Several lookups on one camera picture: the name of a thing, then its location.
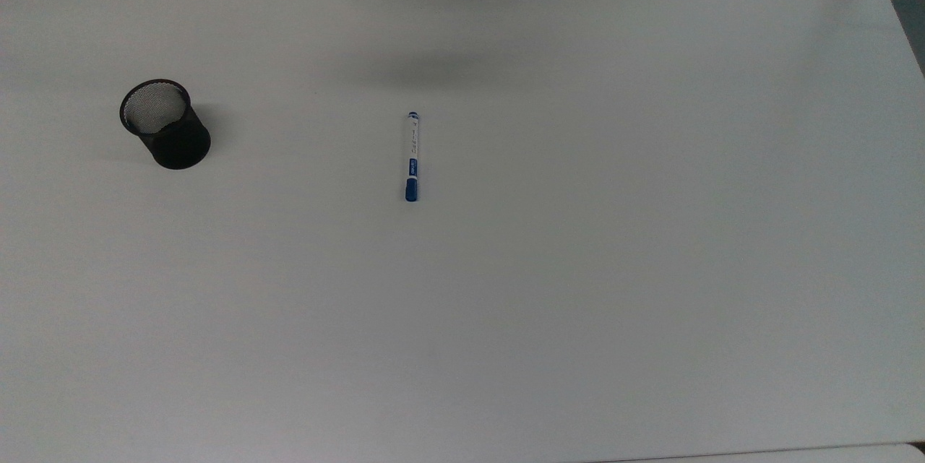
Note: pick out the blue and white marker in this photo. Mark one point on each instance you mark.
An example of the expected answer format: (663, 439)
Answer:
(412, 159)

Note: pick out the black mesh pen holder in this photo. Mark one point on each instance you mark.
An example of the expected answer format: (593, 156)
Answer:
(181, 149)

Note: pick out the white neighbouring table edge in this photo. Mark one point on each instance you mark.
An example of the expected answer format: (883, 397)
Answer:
(780, 456)

